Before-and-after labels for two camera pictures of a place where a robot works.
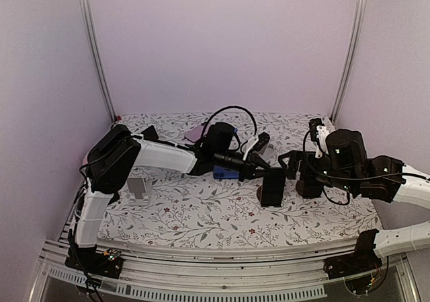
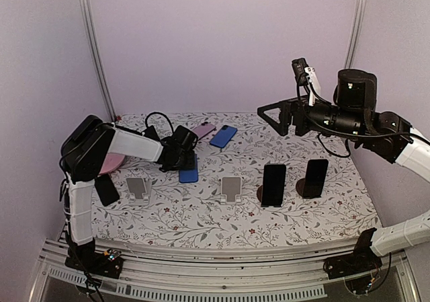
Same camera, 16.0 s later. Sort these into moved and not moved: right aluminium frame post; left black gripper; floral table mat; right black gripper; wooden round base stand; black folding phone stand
Moved: left black gripper; right black gripper
Not moved: floral table mat; wooden round base stand; black folding phone stand; right aluminium frame post
